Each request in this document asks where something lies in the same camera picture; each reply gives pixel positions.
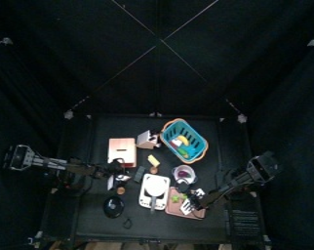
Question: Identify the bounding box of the pink cutting board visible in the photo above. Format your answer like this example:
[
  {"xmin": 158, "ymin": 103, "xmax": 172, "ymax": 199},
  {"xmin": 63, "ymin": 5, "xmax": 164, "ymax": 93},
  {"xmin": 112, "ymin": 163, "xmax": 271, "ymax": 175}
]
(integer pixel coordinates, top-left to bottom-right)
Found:
[{"xmin": 164, "ymin": 186, "xmax": 208, "ymax": 221}]

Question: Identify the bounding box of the black rectangular block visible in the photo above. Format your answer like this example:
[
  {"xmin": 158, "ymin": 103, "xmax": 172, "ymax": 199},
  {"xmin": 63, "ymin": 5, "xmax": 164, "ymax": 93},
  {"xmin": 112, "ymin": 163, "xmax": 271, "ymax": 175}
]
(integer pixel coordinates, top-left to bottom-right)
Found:
[{"xmin": 132, "ymin": 165, "xmax": 146, "ymax": 184}]

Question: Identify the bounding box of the white rectangular tray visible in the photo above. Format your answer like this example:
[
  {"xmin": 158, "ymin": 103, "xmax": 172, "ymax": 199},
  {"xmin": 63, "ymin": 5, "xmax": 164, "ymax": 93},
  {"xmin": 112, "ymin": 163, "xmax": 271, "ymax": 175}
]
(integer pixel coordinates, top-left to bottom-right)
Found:
[{"xmin": 137, "ymin": 173, "xmax": 172, "ymax": 211}]

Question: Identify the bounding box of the yellow toy block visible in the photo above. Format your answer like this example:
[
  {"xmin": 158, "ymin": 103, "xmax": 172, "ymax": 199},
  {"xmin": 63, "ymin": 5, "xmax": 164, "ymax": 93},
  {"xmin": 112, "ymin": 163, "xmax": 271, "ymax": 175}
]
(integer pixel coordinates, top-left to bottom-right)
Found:
[{"xmin": 145, "ymin": 154, "xmax": 161, "ymax": 168}]

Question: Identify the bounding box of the black round bowl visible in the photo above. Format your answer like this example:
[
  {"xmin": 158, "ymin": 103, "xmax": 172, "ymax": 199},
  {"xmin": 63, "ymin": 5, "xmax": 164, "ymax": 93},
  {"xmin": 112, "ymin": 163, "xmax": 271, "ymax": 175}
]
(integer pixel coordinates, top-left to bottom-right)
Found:
[{"xmin": 102, "ymin": 195, "xmax": 126, "ymax": 219}]

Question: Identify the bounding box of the white toy knife block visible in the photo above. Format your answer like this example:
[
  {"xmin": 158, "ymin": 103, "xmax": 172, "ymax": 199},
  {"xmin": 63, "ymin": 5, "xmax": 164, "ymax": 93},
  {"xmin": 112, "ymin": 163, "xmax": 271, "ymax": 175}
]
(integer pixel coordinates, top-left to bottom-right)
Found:
[{"xmin": 134, "ymin": 130, "xmax": 161, "ymax": 150}]

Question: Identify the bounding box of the black printed label sheet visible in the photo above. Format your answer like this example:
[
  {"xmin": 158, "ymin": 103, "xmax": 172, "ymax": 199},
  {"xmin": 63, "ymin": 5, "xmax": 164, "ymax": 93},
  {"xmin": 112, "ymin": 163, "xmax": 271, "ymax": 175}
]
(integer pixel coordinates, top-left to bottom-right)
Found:
[{"xmin": 228, "ymin": 208, "xmax": 263, "ymax": 240}]

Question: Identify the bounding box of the teal basket orange rim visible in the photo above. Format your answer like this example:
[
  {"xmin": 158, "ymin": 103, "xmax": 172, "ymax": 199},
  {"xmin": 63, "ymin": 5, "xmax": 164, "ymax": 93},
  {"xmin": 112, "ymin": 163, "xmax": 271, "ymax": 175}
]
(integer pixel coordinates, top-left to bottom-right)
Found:
[{"xmin": 158, "ymin": 117, "xmax": 209, "ymax": 164}]

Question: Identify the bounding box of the thin white brace wire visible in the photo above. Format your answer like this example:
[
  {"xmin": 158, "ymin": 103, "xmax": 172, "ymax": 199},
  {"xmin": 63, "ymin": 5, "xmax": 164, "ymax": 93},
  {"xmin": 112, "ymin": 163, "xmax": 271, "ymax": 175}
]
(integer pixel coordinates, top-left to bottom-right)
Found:
[
  {"xmin": 67, "ymin": 0, "xmax": 220, "ymax": 114},
  {"xmin": 109, "ymin": 0, "xmax": 244, "ymax": 119}
]

